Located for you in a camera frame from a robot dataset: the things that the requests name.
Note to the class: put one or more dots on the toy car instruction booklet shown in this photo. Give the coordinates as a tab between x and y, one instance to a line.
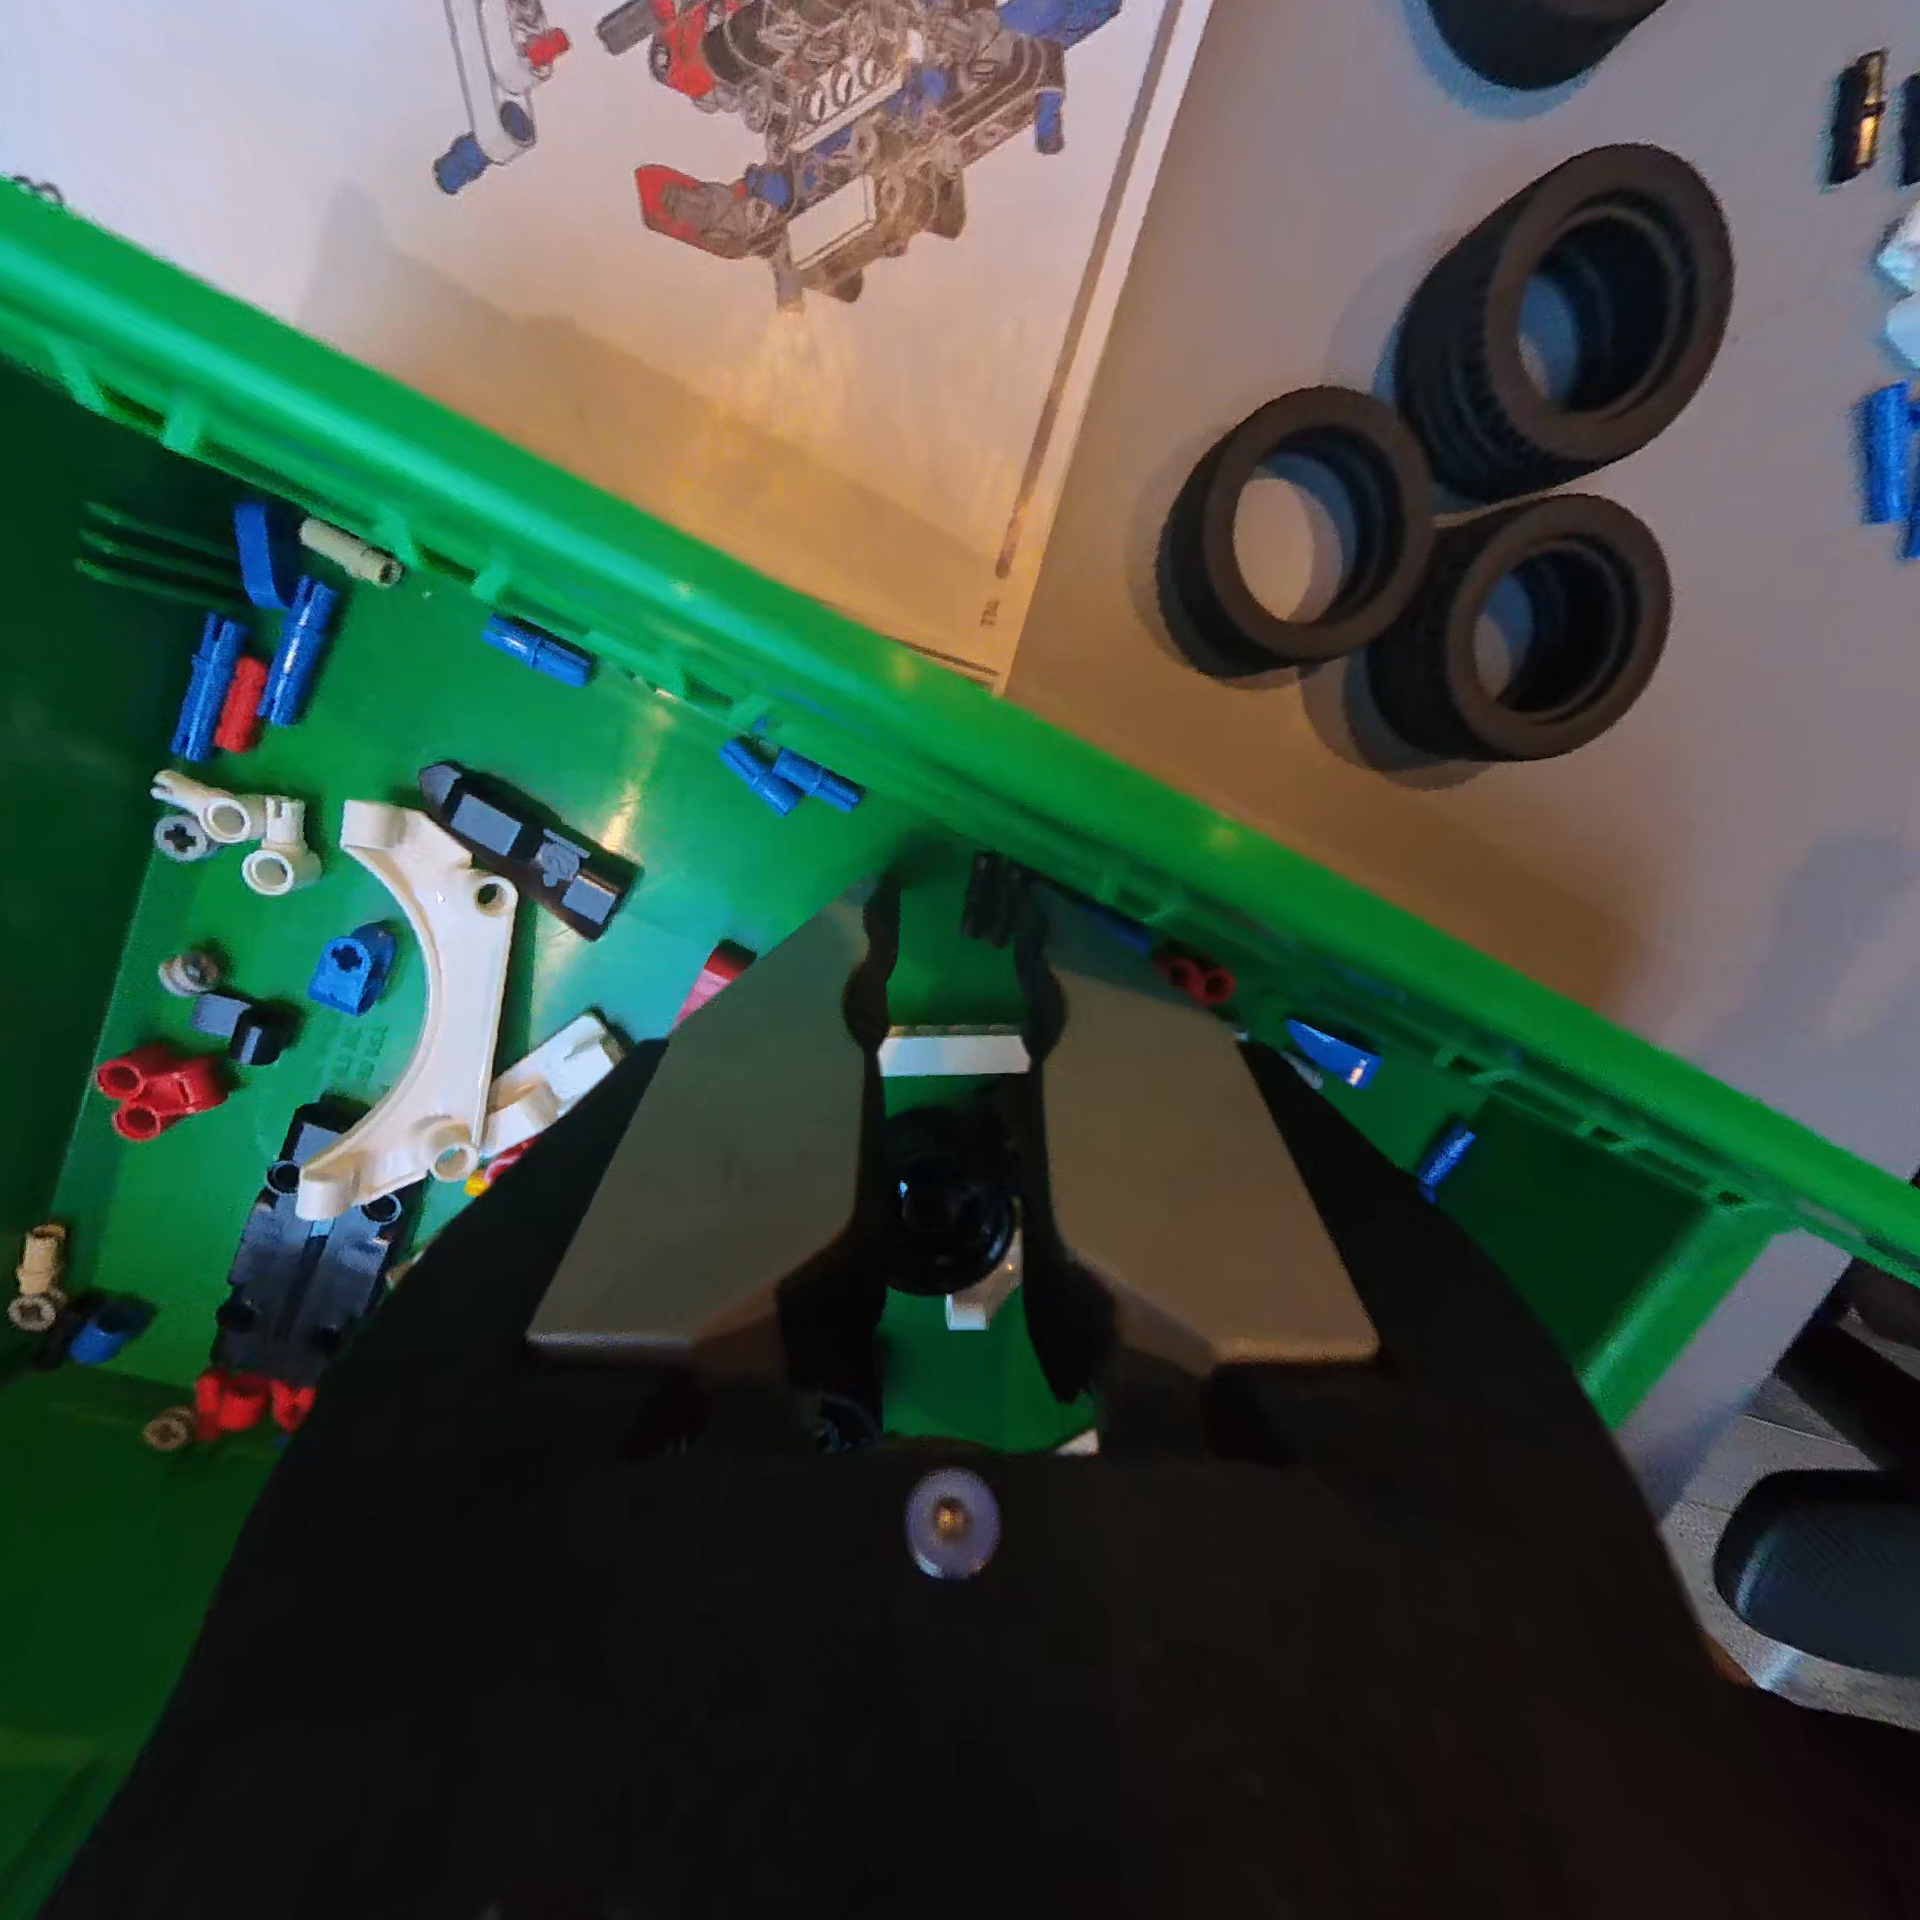
300	225

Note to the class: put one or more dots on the black toy tire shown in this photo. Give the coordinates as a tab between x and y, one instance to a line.
1440	390
1193	569
1530	38
1402	692

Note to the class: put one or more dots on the dark rounded object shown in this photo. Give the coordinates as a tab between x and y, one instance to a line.
1828	1589

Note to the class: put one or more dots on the green plastic bin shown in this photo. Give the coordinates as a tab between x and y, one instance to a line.
89	1575

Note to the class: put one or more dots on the small white toy piece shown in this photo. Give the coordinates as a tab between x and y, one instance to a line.
1903	255

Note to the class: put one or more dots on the black toy wheel rim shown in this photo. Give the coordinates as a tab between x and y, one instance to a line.
945	1200

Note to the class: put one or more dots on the small black toy pin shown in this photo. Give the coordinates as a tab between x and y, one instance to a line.
1861	119

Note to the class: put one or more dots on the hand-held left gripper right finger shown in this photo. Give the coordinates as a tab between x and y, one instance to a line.
1201	1200

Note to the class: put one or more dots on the long white toy beam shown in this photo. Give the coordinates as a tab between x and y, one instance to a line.
954	1049

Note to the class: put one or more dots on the small blue toy pin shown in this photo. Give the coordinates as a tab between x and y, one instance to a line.
1887	452

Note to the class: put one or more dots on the white toy arch piece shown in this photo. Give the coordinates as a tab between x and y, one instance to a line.
451	932
563	1058

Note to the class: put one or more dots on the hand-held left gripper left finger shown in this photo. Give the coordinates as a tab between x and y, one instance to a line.
705	1185

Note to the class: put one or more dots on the pile of small toy bricks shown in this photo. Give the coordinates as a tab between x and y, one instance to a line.
225	692

